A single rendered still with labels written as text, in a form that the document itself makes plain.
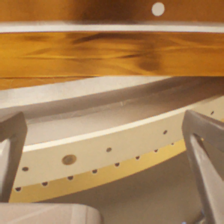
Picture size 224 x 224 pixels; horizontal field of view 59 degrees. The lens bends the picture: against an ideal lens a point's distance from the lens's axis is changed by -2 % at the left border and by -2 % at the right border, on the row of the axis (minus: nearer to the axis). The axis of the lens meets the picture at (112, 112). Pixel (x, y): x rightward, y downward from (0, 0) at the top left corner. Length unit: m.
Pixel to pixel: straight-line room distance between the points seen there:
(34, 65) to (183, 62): 0.15
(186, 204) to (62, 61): 0.31
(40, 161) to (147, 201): 0.19
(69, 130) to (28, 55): 0.08
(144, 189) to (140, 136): 0.12
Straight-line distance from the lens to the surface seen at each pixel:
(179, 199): 0.38
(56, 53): 0.21
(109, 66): 0.21
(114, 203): 0.31
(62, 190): 0.29
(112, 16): 0.20
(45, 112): 0.24
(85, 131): 0.21
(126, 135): 0.21
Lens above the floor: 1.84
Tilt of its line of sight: 34 degrees down
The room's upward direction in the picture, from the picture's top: straight up
